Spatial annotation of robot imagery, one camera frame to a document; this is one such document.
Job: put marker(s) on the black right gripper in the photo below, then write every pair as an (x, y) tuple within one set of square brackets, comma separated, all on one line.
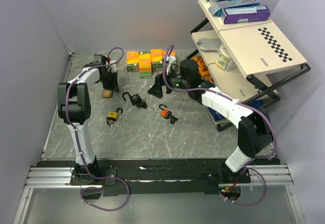
[(157, 90)]

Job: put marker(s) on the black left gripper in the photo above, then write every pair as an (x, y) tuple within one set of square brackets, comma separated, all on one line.
[(114, 86)]

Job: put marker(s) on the large brass padlock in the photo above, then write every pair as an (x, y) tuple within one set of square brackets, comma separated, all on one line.
[(107, 94)]

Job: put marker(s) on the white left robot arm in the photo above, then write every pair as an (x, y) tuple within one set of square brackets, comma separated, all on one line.
[(74, 108)]

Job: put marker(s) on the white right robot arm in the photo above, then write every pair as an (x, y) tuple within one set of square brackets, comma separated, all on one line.
[(253, 125)]

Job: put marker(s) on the black padlock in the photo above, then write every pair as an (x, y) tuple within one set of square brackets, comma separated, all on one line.
[(136, 100)]

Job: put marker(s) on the orange padlock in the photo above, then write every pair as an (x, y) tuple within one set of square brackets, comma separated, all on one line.
[(167, 114)]

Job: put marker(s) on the orange sponge pack stack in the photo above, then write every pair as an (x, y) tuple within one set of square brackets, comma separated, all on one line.
[(145, 63)]

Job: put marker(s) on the yellow padlock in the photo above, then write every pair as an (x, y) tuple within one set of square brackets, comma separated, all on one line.
[(112, 117)]

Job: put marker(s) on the orange snack bag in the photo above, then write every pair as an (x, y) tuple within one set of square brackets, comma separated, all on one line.
[(203, 69)]

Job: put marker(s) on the silver foil pouch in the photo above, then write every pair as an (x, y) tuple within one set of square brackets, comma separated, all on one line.
[(209, 45)]

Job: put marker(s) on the cream tiered shelf rack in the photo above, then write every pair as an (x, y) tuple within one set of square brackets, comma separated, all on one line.
[(265, 58)]

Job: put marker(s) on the blue bag under shelf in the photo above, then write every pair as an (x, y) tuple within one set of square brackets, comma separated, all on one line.
[(218, 118)]

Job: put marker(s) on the purple toothpaste box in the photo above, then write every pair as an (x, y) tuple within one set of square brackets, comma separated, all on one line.
[(245, 14)]

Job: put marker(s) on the grey R.O.C.S. toothpaste box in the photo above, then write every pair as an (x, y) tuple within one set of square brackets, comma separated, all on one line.
[(216, 6)]

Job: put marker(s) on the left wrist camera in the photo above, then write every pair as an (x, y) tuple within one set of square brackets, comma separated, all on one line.
[(112, 66)]

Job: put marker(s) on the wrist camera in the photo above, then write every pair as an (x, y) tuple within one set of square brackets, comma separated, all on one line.
[(112, 66), (170, 60)]

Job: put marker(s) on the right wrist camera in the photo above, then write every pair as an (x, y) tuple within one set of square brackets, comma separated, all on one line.
[(170, 60)]

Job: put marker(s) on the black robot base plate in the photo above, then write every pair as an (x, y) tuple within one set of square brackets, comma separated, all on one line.
[(152, 176)]

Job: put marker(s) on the aluminium rail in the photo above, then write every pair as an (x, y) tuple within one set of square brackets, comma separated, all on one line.
[(60, 177)]

